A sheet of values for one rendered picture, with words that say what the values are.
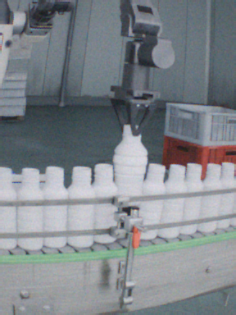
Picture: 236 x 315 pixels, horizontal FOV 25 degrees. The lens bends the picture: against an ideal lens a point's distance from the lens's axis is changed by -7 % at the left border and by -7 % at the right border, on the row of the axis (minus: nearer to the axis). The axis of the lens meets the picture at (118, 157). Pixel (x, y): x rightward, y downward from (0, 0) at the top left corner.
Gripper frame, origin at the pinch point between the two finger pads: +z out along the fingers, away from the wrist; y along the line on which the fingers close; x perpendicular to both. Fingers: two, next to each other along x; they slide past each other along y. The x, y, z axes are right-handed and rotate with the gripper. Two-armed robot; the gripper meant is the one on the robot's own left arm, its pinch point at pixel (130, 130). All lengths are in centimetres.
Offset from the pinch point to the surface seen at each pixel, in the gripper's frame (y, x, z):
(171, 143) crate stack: 202, -160, 39
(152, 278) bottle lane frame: -6.6, -5.9, 32.8
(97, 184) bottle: -1.5, 7.6, 10.9
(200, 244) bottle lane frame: -6.7, -18.8, 25.6
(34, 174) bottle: -3.3, 22.6, 8.0
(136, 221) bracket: -12.4, 4.4, 15.7
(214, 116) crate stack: 172, -171, 16
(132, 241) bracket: -12.5, 4.8, 19.9
